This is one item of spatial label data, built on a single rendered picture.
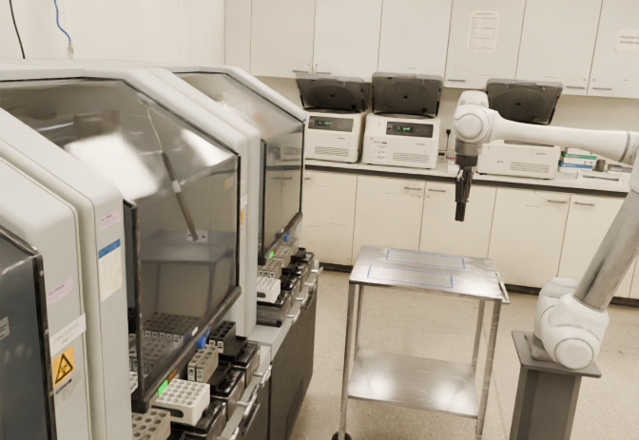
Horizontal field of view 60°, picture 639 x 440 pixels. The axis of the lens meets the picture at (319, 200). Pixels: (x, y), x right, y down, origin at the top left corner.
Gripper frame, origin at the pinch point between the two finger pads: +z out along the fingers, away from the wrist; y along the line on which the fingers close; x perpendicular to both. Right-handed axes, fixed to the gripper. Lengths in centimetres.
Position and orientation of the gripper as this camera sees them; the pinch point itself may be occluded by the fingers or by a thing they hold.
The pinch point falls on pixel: (460, 211)
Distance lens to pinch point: 200.7
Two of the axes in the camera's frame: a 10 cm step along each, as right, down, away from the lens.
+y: 5.5, -1.8, 8.2
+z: -0.5, 9.7, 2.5
